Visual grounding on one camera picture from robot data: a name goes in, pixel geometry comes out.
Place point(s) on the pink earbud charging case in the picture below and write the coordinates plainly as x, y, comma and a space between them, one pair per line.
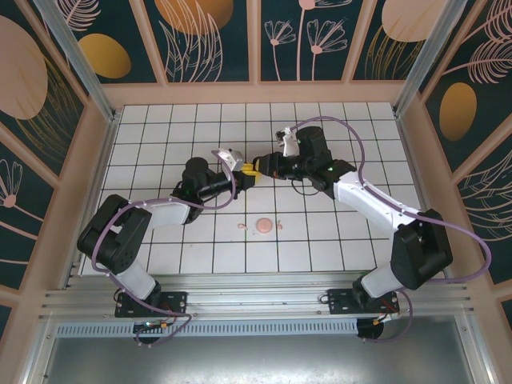
264, 226

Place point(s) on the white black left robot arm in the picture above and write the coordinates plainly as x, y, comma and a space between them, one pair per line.
136, 280

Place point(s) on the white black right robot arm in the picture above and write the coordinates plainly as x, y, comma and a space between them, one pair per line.
372, 200

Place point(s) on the small circuit board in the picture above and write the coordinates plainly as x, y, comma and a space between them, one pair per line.
150, 326

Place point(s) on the grey metal sheet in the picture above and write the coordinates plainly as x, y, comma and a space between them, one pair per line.
256, 360

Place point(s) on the black round disc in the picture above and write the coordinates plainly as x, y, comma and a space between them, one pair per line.
366, 330

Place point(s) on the aluminium table side rail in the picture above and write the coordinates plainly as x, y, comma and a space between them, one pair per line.
95, 192
414, 160

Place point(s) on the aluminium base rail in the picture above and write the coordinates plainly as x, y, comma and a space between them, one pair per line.
256, 298

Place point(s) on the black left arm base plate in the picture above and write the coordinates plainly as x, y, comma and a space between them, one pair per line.
176, 300

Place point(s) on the aluminium frame post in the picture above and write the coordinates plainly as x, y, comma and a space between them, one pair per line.
419, 60
83, 60

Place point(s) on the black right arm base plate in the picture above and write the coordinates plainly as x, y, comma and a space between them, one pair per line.
340, 302

